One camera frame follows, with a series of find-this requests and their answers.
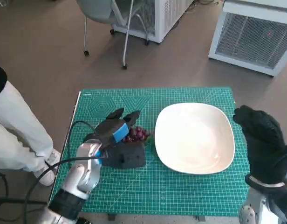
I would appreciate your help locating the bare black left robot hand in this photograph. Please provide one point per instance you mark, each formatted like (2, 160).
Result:
(108, 131)

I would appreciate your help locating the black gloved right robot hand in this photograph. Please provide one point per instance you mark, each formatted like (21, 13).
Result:
(264, 144)

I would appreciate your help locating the red toy grape bunch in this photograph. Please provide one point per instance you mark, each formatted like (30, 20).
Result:
(137, 134)

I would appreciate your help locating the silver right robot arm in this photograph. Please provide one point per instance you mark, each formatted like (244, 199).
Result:
(260, 205)

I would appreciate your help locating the white rounded square plate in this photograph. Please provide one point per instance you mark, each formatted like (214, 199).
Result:
(194, 140)

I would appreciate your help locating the green cutting mat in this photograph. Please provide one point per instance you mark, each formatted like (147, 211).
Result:
(134, 186)

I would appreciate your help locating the person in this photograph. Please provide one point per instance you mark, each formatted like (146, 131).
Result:
(17, 130)

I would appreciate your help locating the white appliance with grey grille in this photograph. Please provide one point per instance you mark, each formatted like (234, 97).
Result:
(250, 37)

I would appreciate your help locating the black stand bar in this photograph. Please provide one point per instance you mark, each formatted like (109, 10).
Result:
(17, 201)

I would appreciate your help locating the grey office chair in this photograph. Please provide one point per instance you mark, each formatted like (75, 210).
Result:
(97, 9)

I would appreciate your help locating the white appliance with slatted vents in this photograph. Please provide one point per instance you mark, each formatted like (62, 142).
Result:
(166, 16)

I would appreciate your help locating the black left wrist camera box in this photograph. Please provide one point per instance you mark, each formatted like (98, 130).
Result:
(127, 156)

